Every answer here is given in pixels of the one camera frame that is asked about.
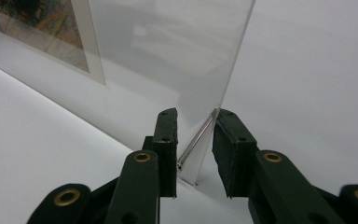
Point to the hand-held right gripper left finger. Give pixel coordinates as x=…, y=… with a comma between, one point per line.
x=166, y=149

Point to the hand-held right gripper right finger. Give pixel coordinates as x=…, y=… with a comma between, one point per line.
x=234, y=155

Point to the clear acrylic photo frame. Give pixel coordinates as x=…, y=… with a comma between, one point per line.
x=174, y=56

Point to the painting print with white border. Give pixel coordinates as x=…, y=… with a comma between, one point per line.
x=59, y=40

